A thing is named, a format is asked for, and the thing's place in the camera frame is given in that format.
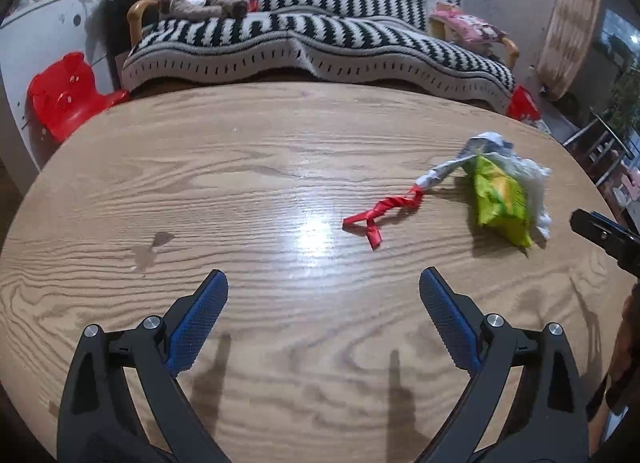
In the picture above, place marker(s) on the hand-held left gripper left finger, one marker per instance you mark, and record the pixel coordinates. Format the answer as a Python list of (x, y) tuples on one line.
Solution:
[(197, 328)]

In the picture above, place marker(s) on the white cabinet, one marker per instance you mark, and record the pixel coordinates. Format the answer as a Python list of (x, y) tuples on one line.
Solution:
[(45, 38)]

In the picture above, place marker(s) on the green snack packet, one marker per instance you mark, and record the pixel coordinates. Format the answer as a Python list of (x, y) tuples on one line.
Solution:
[(500, 198)]

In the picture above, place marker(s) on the red twisted ribbon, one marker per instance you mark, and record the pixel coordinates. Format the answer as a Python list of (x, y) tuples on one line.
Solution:
[(380, 208)]

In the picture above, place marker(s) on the black white striped blanket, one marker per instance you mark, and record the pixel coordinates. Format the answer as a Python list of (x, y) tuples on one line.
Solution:
[(325, 43)]

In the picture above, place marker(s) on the white plastic bag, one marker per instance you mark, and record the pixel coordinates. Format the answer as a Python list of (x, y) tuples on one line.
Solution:
[(535, 178)]

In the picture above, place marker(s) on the wooden frame sofa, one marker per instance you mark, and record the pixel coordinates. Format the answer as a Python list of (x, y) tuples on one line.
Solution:
[(135, 18)]

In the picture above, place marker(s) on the green houseplant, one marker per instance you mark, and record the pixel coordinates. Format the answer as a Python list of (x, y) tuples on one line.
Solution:
[(625, 98)]

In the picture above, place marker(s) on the pink printed cushion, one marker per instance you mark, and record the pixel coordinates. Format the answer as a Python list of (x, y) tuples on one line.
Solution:
[(467, 25)]

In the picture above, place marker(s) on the metal rack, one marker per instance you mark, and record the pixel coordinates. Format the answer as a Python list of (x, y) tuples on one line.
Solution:
[(595, 135)]

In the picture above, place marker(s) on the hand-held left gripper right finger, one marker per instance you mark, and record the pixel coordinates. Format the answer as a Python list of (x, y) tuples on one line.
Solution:
[(450, 323)]

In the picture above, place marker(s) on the window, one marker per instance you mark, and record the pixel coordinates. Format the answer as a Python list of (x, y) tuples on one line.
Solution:
[(620, 38)]

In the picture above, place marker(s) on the blue white wrapper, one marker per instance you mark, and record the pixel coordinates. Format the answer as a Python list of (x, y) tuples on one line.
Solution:
[(482, 143)]

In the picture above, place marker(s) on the red plastic child chair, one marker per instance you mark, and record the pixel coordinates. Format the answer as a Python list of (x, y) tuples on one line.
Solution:
[(62, 93)]

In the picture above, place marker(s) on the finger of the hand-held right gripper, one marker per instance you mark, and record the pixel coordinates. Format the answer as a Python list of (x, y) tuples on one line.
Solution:
[(597, 229)]

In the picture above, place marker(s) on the checked beige curtain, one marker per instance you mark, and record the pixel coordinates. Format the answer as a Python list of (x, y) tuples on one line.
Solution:
[(572, 18)]

